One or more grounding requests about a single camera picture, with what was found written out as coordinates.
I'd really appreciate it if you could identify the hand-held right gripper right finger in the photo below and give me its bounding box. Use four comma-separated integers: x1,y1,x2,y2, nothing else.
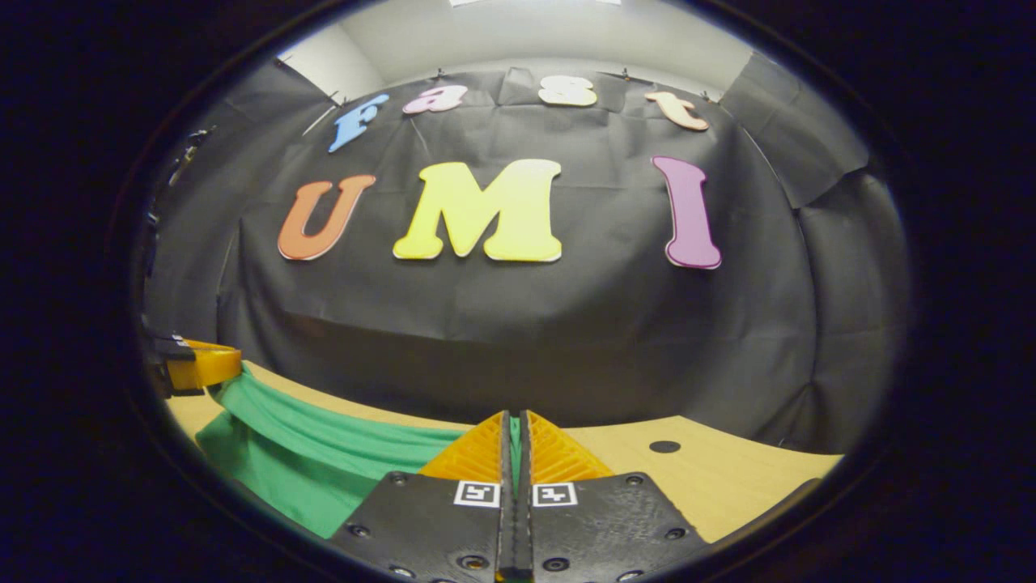
518,409,713,583

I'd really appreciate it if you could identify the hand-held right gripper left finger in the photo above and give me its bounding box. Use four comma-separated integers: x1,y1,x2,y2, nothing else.
328,409,512,583

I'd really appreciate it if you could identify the green T-shirt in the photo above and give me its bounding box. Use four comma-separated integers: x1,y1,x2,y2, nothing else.
194,362,523,539

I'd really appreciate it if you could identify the black backdrop cloth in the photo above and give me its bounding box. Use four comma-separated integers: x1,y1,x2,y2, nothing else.
142,53,915,454

